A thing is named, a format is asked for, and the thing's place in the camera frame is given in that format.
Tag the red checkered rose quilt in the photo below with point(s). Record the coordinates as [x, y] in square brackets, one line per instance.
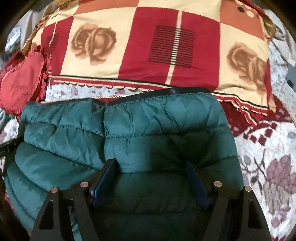
[219, 45]

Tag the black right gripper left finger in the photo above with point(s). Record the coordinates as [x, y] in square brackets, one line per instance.
[54, 222]

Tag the teal quilted puffer jacket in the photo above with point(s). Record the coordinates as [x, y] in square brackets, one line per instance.
[152, 136]

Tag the red heart-shaped ruffled pillow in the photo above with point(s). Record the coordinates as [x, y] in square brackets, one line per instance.
[23, 79]

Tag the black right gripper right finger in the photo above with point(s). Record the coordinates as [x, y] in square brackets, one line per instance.
[232, 214]

